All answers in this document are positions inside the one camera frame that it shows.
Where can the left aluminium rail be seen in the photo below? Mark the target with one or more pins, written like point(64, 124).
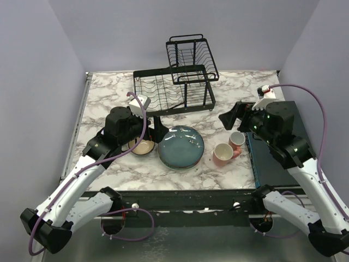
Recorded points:
point(76, 129)

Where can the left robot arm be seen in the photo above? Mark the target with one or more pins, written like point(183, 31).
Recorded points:
point(53, 222)

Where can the red plate under stack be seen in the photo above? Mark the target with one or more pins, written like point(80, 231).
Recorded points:
point(178, 165)

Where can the pink printed coffee mug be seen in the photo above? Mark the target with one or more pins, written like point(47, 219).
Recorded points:
point(236, 140)

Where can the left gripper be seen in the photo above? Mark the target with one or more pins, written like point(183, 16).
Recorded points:
point(160, 130)

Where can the black wire dish rack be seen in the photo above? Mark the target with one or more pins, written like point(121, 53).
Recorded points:
point(185, 85)

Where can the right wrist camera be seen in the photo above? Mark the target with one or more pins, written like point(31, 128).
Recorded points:
point(266, 96)

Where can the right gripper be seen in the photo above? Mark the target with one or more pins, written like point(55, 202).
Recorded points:
point(244, 111)

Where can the blue network switch box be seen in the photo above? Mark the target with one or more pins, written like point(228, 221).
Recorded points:
point(280, 143)

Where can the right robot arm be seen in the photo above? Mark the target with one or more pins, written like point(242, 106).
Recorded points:
point(326, 228)

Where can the blue ceramic plate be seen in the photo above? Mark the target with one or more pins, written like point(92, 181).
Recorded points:
point(181, 143)

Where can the plain pink mug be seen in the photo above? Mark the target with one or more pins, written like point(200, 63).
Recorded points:
point(223, 153)

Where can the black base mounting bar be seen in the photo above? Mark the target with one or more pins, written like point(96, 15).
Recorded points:
point(196, 208)

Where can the dark bowl cream inside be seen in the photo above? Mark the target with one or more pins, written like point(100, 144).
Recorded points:
point(144, 147)

